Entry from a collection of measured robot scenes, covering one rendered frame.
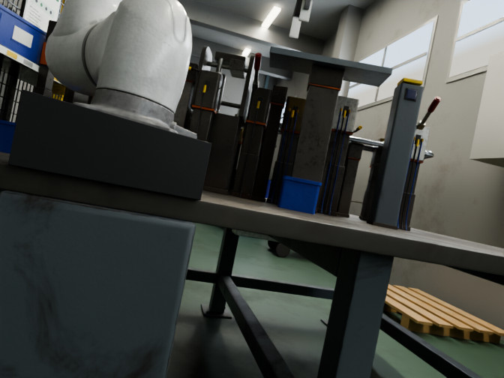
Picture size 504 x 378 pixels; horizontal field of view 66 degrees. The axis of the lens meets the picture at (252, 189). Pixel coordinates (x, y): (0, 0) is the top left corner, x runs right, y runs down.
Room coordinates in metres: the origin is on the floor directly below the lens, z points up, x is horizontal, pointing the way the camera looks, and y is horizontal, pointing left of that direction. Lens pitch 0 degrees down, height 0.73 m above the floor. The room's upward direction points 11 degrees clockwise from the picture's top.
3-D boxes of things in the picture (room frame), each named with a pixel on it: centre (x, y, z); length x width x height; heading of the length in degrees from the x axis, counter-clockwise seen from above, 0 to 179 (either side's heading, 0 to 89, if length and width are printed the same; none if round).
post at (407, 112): (1.21, -0.42, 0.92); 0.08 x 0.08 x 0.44; 87
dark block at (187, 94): (1.37, 0.29, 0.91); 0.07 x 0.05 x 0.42; 177
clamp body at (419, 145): (1.36, -0.53, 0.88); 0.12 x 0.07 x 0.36; 177
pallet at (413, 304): (3.16, -1.50, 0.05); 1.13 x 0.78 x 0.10; 12
